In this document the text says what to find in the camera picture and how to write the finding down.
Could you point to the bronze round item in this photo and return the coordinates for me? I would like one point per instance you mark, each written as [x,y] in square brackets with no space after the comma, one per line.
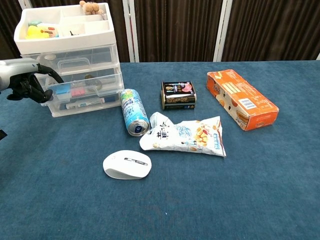
[93,80]

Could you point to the clear drawer with erasers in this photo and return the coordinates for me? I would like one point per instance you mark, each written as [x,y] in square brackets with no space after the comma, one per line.
[110,83]

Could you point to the black luncheon meat tin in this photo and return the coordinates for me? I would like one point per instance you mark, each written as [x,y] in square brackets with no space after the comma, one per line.
[178,93]

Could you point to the blue tablecloth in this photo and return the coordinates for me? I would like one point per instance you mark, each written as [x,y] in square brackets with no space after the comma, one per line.
[160,200]

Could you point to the brown plush bear toy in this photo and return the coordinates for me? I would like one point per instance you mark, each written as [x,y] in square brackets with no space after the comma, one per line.
[90,7]

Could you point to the blue green drink can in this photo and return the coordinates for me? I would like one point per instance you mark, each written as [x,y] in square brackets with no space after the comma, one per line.
[133,111]

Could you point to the yellow rubber duck toy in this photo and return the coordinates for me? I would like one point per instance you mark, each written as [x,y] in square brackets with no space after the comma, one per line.
[36,32]

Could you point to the white blue marker pen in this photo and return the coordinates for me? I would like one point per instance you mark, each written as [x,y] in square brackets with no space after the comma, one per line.
[85,103]

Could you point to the white screen frame post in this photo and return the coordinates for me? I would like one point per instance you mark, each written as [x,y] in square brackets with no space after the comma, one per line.
[131,30]
[318,57]
[221,30]
[24,3]

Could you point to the white snack bag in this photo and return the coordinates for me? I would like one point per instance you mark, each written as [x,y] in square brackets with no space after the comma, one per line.
[180,137]

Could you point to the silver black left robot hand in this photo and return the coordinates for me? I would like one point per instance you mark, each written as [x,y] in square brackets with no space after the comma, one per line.
[17,72]

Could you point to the white orange small tube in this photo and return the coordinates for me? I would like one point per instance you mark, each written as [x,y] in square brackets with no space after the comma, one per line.
[51,30]

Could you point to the white curved plastic tool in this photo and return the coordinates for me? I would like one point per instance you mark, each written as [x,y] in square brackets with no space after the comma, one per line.
[47,57]

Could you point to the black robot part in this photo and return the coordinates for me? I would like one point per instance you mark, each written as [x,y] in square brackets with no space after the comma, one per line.
[2,135]

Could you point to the small green item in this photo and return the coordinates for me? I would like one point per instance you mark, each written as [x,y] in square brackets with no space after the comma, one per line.
[34,23]

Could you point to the clear drawer with marker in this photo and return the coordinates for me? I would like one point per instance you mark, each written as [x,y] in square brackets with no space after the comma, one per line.
[57,108]

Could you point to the small black clip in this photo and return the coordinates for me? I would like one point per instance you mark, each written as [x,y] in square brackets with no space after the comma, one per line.
[73,33]

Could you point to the white plastic drawer organizer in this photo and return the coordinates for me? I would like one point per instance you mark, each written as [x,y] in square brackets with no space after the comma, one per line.
[65,42]

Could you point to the clear drawer with white tool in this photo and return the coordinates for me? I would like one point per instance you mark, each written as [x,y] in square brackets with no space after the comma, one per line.
[100,56]

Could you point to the pink eraser block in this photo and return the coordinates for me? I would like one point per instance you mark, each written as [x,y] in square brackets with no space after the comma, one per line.
[77,92]

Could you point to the orange biscuit box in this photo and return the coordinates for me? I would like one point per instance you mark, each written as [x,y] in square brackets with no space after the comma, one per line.
[240,96]

